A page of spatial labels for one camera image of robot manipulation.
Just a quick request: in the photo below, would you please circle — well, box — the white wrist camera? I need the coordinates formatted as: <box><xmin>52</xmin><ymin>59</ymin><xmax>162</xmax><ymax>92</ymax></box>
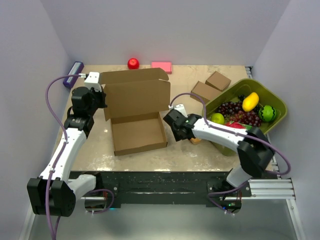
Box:
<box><xmin>79</xmin><ymin>71</ymin><xmax>102</xmax><ymax>92</ymax></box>
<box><xmin>168</xmin><ymin>103</ymin><xmax>188</xmax><ymax>118</ymax></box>

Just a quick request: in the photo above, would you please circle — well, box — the small brown box right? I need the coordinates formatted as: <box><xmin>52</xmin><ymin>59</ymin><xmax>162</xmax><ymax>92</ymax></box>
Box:
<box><xmin>205</xmin><ymin>71</ymin><xmax>231</xmax><ymax>92</ymax></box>

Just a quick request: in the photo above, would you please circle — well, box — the toy watermelon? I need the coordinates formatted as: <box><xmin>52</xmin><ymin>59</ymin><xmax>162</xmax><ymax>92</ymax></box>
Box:
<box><xmin>258</xmin><ymin>105</ymin><xmax>277</xmax><ymax>122</ymax></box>

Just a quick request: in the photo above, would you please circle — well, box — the pink flat box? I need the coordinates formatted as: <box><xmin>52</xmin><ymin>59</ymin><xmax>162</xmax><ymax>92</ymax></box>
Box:
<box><xmin>151</xmin><ymin>61</ymin><xmax>172</xmax><ymax>75</ymax></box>

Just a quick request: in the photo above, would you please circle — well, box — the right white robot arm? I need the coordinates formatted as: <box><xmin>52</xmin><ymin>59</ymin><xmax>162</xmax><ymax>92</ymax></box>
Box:
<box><xmin>163</xmin><ymin>109</ymin><xmax>275</xmax><ymax>197</ymax></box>

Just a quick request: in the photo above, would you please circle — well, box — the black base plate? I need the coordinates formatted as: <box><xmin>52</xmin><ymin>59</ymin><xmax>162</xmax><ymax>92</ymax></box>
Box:
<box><xmin>84</xmin><ymin>171</ymin><xmax>256</xmax><ymax>213</ymax></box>

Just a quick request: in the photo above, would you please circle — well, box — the orange sponge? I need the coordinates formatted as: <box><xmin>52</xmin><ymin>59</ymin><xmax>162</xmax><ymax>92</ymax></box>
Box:
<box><xmin>189</xmin><ymin>138</ymin><xmax>202</xmax><ymax>145</ymax></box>

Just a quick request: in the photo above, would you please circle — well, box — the large brown cardboard box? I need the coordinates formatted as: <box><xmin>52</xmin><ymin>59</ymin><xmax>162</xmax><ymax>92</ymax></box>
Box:
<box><xmin>99</xmin><ymin>68</ymin><xmax>171</xmax><ymax>156</ymax></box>

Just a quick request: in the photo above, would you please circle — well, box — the small brown box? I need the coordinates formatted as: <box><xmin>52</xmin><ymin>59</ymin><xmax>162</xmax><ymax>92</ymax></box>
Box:
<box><xmin>205</xmin><ymin>71</ymin><xmax>231</xmax><ymax>92</ymax></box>
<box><xmin>191</xmin><ymin>81</ymin><xmax>222</xmax><ymax>104</ymax></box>

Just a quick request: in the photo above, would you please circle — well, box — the green lime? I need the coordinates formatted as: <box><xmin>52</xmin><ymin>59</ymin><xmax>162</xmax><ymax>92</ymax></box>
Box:
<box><xmin>210</xmin><ymin>112</ymin><xmax>225</xmax><ymax>125</ymax></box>

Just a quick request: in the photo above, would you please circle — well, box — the yellow mango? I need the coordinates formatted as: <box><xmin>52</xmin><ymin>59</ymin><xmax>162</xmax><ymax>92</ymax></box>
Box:
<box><xmin>242</xmin><ymin>92</ymin><xmax>260</xmax><ymax>112</ymax></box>

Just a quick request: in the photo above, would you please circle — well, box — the red apple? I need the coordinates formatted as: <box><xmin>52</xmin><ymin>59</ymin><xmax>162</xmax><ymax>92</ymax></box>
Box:
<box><xmin>127</xmin><ymin>58</ymin><xmax>140</xmax><ymax>70</ymax></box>

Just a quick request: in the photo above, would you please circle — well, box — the small brown box left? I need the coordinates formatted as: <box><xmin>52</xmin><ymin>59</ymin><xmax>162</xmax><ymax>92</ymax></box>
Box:
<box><xmin>191</xmin><ymin>81</ymin><xmax>222</xmax><ymax>104</ymax></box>

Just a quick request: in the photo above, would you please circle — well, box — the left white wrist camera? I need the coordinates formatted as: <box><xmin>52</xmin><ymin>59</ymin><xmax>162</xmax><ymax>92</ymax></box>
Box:
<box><xmin>79</xmin><ymin>71</ymin><xmax>102</xmax><ymax>92</ymax></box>

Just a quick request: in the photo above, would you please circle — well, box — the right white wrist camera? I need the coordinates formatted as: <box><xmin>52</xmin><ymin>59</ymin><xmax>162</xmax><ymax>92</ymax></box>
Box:
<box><xmin>168</xmin><ymin>103</ymin><xmax>188</xmax><ymax>118</ymax></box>

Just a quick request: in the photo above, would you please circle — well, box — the purple flat box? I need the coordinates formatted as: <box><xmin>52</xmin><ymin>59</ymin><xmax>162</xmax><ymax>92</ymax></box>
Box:
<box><xmin>62</xmin><ymin>61</ymin><xmax>84</xmax><ymax>90</ymax></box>

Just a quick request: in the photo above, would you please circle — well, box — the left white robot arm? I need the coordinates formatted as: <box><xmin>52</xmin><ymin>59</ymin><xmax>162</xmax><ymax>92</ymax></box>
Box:
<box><xmin>27</xmin><ymin>83</ymin><xmax>107</xmax><ymax>217</ymax></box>

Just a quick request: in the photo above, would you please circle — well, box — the red toy pepper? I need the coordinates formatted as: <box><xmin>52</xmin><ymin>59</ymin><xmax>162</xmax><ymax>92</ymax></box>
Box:
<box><xmin>225</xmin><ymin>121</ymin><xmax>246</xmax><ymax>129</ymax></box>

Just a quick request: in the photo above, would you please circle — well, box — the purple grapes bunch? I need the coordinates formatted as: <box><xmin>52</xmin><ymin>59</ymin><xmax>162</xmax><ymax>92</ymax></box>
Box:
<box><xmin>215</xmin><ymin>101</ymin><xmax>262</xmax><ymax>127</ymax></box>

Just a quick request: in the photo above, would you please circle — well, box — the olive green plastic bin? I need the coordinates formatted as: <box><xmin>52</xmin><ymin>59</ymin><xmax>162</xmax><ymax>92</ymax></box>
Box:
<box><xmin>201</xmin><ymin>77</ymin><xmax>288</xmax><ymax>157</ymax></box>

